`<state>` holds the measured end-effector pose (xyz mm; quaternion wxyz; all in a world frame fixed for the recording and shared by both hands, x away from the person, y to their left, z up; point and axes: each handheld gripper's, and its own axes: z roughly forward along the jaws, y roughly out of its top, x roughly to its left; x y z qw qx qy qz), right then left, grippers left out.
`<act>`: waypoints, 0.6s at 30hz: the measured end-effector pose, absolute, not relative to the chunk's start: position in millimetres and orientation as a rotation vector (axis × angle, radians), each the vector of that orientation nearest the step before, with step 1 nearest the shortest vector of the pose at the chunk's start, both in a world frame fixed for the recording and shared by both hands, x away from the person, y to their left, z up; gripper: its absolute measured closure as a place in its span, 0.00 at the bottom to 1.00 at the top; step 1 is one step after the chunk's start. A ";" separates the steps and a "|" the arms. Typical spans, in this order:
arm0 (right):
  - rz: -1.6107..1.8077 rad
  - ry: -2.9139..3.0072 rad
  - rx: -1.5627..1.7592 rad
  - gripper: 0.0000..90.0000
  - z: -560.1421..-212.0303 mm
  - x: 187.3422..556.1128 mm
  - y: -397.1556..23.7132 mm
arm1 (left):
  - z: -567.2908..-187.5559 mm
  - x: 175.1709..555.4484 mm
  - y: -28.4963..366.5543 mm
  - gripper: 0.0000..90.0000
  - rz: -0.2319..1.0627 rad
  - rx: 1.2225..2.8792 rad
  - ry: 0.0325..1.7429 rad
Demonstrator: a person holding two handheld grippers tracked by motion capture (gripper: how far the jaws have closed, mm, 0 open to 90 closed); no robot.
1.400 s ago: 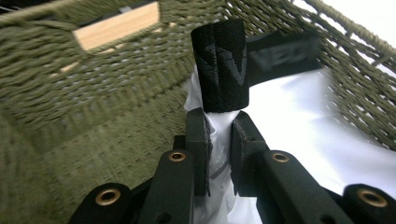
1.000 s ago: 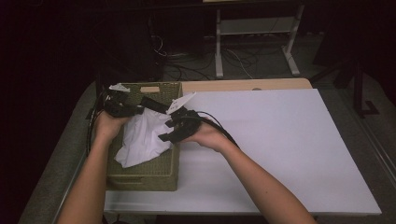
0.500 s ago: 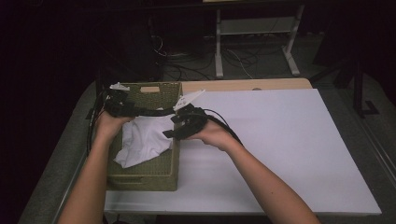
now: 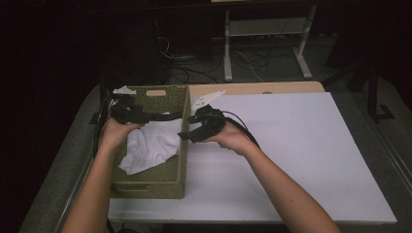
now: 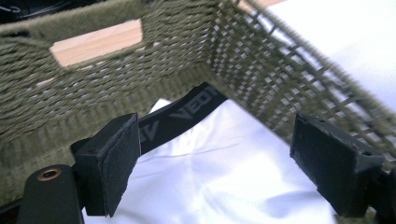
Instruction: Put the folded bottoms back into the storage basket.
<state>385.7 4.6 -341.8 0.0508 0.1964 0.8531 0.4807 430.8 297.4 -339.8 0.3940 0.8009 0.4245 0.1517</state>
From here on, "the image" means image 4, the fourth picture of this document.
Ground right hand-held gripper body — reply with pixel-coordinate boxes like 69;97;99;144
187;104;227;141

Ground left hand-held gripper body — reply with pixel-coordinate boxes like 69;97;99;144
109;92;146;126

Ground white underwear with black waistband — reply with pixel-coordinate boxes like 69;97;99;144
118;112;184;176

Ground green woven basket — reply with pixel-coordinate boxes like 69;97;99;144
109;84;191;200

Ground person's left hand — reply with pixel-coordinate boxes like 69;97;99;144
101;116;146;150

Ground person's right hand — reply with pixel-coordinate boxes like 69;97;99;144
199;121;260;156

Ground crumpled white paper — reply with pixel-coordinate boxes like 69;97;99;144
112;84;138;96

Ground white board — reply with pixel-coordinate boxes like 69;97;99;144
107;91;398;225

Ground white metal stand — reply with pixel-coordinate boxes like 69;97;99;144
223;3;319;83

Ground black stand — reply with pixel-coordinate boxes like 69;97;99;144
324;57;396;124

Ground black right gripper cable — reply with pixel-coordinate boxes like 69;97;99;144
222;110;261;150

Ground black floor cables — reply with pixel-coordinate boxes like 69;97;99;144
156;33;226;85

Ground white floor cable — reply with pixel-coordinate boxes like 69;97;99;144
235;50;265;83

